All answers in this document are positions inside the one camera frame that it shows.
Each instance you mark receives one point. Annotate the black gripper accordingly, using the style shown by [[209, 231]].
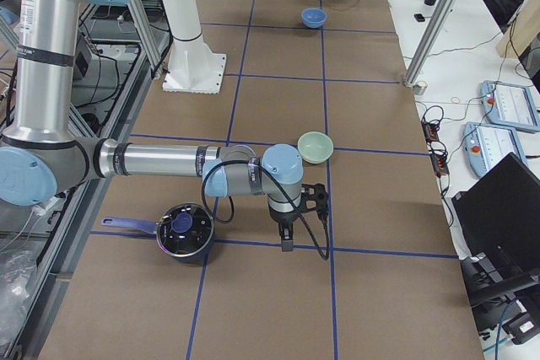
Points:
[[283, 219]]

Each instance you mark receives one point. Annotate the green bowl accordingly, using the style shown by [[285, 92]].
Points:
[[315, 147]]

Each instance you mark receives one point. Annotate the blue bowl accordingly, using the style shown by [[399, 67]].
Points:
[[313, 18]]

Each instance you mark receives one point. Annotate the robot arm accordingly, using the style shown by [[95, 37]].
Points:
[[41, 158], [10, 11]]

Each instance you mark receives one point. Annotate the dark blue saucepan with lid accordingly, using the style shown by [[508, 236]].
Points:
[[185, 232]]

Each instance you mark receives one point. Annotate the orange black adapter box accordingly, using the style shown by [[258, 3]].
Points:
[[439, 164]]

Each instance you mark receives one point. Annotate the black laptop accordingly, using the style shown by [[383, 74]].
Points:
[[499, 215]]

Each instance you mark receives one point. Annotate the lower teach pendant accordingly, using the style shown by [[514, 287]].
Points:
[[487, 144]]

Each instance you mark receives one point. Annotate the teach pendant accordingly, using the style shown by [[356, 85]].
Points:
[[487, 144], [509, 104]]

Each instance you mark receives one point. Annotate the small black device on table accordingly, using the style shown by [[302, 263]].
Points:
[[419, 17]]

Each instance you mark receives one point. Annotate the upper teach pendant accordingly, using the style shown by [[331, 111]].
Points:
[[509, 104]]

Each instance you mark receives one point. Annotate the clear plastic bag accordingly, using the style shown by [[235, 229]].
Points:
[[18, 278]]

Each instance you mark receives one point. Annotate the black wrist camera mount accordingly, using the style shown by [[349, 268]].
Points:
[[314, 198]]

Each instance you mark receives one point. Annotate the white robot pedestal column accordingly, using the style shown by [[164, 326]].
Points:
[[192, 66]]

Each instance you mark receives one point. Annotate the aluminium frame post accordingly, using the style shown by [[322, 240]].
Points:
[[439, 15]]

